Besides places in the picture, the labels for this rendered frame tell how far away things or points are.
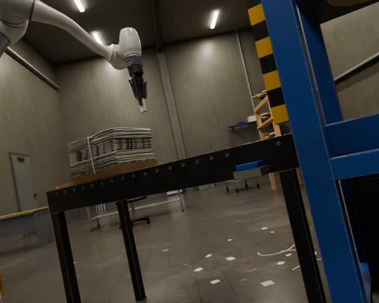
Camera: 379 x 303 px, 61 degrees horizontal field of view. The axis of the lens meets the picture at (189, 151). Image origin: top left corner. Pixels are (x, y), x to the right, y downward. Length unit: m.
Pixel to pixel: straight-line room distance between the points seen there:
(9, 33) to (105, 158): 0.74
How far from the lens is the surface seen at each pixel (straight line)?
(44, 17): 1.74
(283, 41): 0.98
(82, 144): 1.82
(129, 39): 1.77
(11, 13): 1.76
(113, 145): 1.64
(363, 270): 1.79
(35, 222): 6.34
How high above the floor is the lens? 0.74
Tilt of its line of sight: 4 degrees up
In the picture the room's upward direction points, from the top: 12 degrees counter-clockwise
